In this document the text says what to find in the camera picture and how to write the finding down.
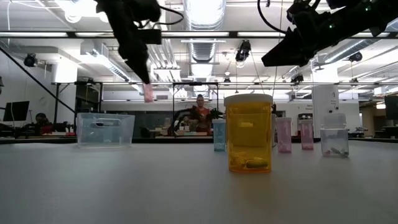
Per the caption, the blue pill bottle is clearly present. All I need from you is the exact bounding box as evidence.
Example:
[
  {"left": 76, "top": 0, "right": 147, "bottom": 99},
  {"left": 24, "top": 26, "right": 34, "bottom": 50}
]
[{"left": 213, "top": 119, "right": 227, "bottom": 152}]

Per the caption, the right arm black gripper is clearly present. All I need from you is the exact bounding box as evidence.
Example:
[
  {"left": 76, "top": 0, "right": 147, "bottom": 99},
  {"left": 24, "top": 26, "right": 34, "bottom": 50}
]
[{"left": 261, "top": 12, "right": 346, "bottom": 68}]

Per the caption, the dark computer monitor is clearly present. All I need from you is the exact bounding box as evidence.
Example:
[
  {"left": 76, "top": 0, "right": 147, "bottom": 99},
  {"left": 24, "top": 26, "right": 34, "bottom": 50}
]
[
  {"left": 2, "top": 100, "right": 30, "bottom": 123},
  {"left": 384, "top": 95, "right": 398, "bottom": 121}
]

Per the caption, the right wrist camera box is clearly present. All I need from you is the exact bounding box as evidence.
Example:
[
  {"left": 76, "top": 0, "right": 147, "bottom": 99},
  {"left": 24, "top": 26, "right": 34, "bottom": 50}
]
[{"left": 285, "top": 1, "right": 323, "bottom": 24}]

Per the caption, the large orange pill bottle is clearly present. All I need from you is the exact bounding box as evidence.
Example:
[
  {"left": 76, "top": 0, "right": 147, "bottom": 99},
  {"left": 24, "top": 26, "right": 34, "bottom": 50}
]
[{"left": 223, "top": 93, "right": 274, "bottom": 174}]

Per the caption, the clear plastic bin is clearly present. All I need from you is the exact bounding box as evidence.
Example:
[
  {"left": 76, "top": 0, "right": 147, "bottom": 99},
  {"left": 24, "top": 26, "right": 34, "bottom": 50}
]
[{"left": 76, "top": 112, "right": 136, "bottom": 149}]

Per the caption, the black diagonal frame strut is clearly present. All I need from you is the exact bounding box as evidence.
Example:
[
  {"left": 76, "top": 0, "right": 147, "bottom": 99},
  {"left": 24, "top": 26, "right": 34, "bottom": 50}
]
[{"left": 0, "top": 45, "right": 78, "bottom": 114}]

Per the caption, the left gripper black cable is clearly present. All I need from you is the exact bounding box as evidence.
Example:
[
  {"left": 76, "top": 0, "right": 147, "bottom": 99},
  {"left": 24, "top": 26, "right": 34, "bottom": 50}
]
[{"left": 155, "top": 5, "right": 185, "bottom": 27}]

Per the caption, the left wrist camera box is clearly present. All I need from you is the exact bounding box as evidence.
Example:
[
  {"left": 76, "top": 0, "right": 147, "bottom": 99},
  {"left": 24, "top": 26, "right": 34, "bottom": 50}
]
[{"left": 138, "top": 29, "right": 163, "bottom": 45}]

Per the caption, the salmon pill bottle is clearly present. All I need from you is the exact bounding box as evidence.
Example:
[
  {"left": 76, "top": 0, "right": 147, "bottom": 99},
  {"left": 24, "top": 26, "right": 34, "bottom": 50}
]
[{"left": 142, "top": 82, "right": 155, "bottom": 104}]

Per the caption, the white pillar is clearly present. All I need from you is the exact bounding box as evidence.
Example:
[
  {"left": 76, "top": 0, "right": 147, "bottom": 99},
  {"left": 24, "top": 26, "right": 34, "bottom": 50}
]
[{"left": 312, "top": 83, "right": 340, "bottom": 138}]

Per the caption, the silver ceiling air duct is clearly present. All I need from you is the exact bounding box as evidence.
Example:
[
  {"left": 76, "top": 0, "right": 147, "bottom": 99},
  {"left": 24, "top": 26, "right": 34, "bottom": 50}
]
[{"left": 183, "top": 0, "right": 227, "bottom": 63}]

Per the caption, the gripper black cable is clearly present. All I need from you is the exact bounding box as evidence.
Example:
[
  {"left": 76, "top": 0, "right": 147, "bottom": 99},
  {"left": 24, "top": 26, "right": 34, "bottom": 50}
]
[
  {"left": 155, "top": 5, "right": 185, "bottom": 27},
  {"left": 257, "top": 0, "right": 289, "bottom": 35}
]

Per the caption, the pink pill bottle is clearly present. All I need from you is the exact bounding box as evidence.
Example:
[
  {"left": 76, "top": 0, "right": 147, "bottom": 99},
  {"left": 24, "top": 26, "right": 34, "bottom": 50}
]
[
  {"left": 275, "top": 117, "right": 293, "bottom": 154},
  {"left": 300, "top": 119, "right": 315, "bottom": 151}
]

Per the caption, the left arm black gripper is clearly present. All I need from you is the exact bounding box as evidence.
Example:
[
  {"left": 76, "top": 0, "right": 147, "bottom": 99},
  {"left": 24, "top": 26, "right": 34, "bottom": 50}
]
[{"left": 95, "top": 0, "right": 162, "bottom": 85}]

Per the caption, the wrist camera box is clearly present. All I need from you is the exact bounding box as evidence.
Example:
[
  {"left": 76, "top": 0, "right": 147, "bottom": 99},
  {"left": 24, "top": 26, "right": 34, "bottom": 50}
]
[
  {"left": 285, "top": 1, "right": 323, "bottom": 24},
  {"left": 138, "top": 29, "right": 163, "bottom": 45}
]

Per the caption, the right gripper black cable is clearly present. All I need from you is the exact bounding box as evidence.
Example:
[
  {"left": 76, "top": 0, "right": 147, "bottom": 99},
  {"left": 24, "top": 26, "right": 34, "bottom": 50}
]
[{"left": 257, "top": 0, "right": 289, "bottom": 35}]

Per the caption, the black overhead frame bar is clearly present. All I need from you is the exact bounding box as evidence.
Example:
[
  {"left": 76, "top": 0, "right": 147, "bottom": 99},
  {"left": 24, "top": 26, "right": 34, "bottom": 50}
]
[{"left": 0, "top": 30, "right": 398, "bottom": 39}]

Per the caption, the clear bottle with grey capsules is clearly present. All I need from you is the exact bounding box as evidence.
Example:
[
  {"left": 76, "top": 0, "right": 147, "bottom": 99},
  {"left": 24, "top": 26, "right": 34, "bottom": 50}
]
[{"left": 320, "top": 113, "right": 350, "bottom": 159}]

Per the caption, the thin hanging cable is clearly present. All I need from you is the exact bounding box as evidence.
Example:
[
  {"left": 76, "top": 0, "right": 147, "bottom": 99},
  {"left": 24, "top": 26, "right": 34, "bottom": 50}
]
[{"left": 272, "top": 0, "right": 284, "bottom": 98}]

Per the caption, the person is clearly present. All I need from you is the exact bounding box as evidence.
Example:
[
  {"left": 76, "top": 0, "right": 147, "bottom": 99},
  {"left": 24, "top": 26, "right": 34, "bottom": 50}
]
[
  {"left": 191, "top": 94, "right": 213, "bottom": 133},
  {"left": 33, "top": 112, "right": 54, "bottom": 136}
]

